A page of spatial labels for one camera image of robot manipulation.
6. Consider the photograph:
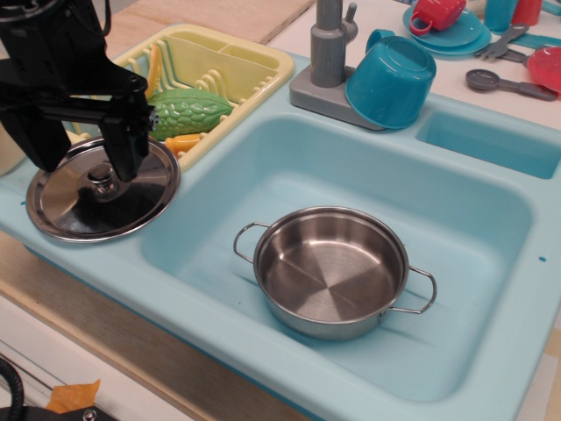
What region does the cream plastic jug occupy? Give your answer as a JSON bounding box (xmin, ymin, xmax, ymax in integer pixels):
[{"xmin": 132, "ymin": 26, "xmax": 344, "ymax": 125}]
[{"xmin": 0, "ymin": 125, "xmax": 25, "ymax": 175}]

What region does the teal upside-down toy pot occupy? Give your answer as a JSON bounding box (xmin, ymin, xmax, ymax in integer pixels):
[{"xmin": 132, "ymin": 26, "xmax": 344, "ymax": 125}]
[{"xmin": 344, "ymin": 29, "xmax": 437, "ymax": 130}]

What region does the green toy bitter gourd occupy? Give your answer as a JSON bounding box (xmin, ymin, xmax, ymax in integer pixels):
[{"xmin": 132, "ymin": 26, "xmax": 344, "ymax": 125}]
[{"xmin": 148, "ymin": 89, "xmax": 233, "ymax": 141}]

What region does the red toy tumbler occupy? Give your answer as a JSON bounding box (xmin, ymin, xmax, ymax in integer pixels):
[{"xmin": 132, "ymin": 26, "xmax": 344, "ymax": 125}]
[{"xmin": 511, "ymin": 0, "xmax": 543, "ymax": 26}]

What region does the yellow dish drying rack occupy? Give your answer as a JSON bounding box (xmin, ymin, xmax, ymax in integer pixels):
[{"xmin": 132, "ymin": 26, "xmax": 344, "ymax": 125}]
[{"xmin": 113, "ymin": 25, "xmax": 295, "ymax": 172}]

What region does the black metal base plate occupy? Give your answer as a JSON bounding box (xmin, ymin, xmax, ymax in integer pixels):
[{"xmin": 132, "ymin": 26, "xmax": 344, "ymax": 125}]
[{"xmin": 22, "ymin": 407, "xmax": 117, "ymax": 421}]

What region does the grey toy spoon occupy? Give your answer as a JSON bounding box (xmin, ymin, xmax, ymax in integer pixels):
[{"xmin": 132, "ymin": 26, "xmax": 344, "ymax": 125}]
[{"xmin": 465, "ymin": 69, "xmax": 558, "ymax": 102}]

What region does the teal toy cup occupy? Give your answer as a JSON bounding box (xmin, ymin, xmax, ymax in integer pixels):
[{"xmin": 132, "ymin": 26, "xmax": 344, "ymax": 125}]
[{"xmin": 484, "ymin": 0, "xmax": 518, "ymax": 32}]

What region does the grey toy fork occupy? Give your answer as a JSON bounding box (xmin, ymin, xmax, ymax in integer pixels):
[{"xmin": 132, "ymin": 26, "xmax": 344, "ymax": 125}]
[{"xmin": 475, "ymin": 24, "xmax": 529, "ymax": 59}]

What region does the round steel pot lid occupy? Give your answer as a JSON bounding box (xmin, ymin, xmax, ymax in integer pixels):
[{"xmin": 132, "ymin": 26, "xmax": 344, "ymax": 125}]
[{"xmin": 25, "ymin": 138, "xmax": 181, "ymax": 243}]

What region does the steel pot with handles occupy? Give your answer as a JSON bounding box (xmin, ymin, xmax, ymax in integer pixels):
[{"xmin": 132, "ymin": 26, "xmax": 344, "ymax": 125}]
[{"xmin": 233, "ymin": 206, "xmax": 437, "ymax": 341}]

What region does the orange toy carrot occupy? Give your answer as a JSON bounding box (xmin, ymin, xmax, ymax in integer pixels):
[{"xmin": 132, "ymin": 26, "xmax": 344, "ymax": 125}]
[{"xmin": 164, "ymin": 133, "xmax": 202, "ymax": 156}]

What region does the orange tape piece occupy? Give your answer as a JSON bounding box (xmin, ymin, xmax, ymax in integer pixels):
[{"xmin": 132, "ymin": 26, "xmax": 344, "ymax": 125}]
[{"xmin": 46, "ymin": 379, "xmax": 101, "ymax": 414}]

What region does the light blue toy sink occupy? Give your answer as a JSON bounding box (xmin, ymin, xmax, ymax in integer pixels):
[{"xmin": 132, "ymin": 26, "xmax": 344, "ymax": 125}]
[{"xmin": 0, "ymin": 24, "xmax": 561, "ymax": 421}]

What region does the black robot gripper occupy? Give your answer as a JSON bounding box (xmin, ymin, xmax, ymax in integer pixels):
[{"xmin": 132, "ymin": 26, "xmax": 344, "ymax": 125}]
[{"xmin": 1, "ymin": 1, "xmax": 157, "ymax": 182}]

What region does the grey toy faucet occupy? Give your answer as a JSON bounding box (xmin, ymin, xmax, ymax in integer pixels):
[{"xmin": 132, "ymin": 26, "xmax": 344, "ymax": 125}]
[{"xmin": 289, "ymin": 0, "xmax": 382, "ymax": 131}]

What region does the red toy cup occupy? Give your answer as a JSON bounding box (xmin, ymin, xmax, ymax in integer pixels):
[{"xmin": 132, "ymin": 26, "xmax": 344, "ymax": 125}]
[{"xmin": 408, "ymin": 0, "xmax": 466, "ymax": 36}]

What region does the black braided cable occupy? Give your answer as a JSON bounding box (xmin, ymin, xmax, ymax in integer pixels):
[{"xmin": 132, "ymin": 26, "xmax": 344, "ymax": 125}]
[{"xmin": 0, "ymin": 355, "xmax": 25, "ymax": 421}]

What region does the teal toy plate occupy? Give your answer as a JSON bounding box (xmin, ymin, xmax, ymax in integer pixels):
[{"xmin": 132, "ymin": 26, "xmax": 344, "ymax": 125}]
[{"xmin": 402, "ymin": 7, "xmax": 492, "ymax": 56}]

